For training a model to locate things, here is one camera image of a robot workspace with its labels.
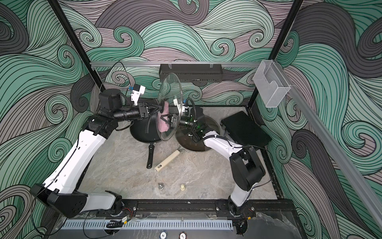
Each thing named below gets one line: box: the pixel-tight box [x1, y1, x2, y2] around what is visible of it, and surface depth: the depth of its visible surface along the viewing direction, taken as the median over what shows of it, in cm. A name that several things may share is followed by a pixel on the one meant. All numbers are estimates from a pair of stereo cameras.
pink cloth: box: [157, 101, 170, 133], surface depth 74 cm
